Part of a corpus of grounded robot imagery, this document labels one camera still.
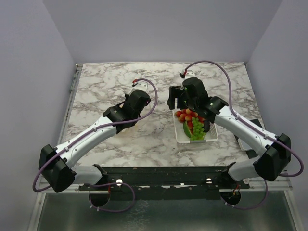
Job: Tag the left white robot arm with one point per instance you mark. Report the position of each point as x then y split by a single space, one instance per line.
58 165

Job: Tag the aluminium rail frame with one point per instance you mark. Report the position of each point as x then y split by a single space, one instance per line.
156 90

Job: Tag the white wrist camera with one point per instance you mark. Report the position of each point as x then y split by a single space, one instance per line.
140 85
187 74

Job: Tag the red strawberry pile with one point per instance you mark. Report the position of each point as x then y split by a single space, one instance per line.
189 117

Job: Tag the watermelon slice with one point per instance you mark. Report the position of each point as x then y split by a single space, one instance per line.
186 130

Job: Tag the purple eggplant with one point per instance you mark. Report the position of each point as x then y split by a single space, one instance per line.
206 126

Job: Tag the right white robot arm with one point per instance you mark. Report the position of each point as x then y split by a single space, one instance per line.
272 150

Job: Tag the white plastic basket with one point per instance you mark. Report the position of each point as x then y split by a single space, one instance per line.
181 138

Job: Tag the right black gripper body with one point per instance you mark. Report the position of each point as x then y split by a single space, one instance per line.
186 103

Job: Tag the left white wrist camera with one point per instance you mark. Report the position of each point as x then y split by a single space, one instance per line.
140 85

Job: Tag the clear zip top bag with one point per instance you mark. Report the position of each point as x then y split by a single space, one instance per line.
121 117

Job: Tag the green grape bunch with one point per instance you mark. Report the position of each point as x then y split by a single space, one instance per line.
198 132

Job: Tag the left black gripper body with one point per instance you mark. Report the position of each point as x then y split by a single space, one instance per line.
127 97

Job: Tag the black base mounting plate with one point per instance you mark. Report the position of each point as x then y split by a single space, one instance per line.
164 183

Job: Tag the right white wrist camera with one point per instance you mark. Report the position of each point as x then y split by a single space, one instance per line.
187 74

